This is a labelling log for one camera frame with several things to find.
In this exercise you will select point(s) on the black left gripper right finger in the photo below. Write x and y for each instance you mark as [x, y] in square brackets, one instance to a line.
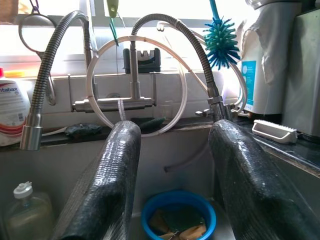
[252, 195]

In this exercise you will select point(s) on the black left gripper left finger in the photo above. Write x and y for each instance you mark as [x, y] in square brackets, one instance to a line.
[107, 190]

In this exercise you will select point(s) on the yellow green dish sponge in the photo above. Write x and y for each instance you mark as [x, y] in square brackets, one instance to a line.
[192, 231]
[160, 221]

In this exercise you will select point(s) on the green scouring pad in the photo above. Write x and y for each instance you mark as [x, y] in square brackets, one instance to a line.
[82, 130]
[150, 122]

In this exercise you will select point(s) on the white scrub brush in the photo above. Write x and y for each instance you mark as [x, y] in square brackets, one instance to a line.
[272, 131]

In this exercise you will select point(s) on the clear soft tube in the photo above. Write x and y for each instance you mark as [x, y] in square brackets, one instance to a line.
[190, 162]

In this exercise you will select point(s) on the blue plastic bowl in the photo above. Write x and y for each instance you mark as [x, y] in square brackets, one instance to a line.
[180, 197]

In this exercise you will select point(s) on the stainless steel sink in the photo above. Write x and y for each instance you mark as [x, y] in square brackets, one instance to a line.
[175, 155]

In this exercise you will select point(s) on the small clear bottle white cap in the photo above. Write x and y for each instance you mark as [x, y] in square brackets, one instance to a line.
[27, 212]

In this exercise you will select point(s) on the small clear glass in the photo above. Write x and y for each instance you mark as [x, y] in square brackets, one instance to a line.
[167, 108]

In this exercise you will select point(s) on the thin white water tube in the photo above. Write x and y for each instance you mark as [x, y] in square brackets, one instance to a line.
[244, 85]

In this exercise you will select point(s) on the white water filter blue label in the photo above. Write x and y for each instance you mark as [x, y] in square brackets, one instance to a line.
[250, 82]

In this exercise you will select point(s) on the white red dish soap bottle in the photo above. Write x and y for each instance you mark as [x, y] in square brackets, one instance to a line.
[12, 107]

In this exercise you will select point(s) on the tall steel water dispenser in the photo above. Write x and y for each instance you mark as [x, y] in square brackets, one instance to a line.
[305, 75]

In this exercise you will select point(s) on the flexible steel faucet spout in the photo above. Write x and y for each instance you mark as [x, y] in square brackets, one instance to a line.
[42, 75]

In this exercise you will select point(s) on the black knife sharpener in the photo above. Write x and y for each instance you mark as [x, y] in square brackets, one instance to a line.
[142, 62]

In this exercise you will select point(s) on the blue bottle brush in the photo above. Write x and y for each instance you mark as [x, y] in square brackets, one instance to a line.
[221, 42]

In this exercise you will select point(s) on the green clothes peg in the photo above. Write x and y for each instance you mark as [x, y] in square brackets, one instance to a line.
[115, 32]

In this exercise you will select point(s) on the beige cloth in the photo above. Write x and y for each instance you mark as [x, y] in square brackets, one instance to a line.
[270, 37]

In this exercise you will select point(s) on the lime green plastic clip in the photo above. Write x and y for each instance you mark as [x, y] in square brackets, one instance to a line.
[112, 7]

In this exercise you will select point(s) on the steel wall faucet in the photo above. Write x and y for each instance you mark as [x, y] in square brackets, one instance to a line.
[135, 82]

